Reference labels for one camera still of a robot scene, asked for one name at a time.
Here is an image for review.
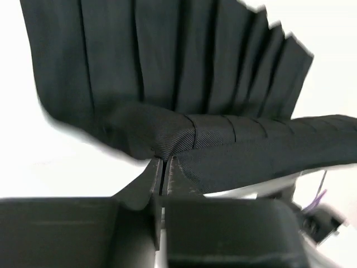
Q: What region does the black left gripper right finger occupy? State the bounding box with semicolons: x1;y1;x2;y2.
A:
162;157;315;267

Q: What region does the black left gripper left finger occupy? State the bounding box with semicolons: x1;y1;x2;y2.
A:
1;159;163;267

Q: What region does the black pleated skirt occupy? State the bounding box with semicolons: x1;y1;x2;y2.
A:
21;1;356;193

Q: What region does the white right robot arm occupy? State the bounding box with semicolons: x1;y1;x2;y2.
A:
298;170;356;267

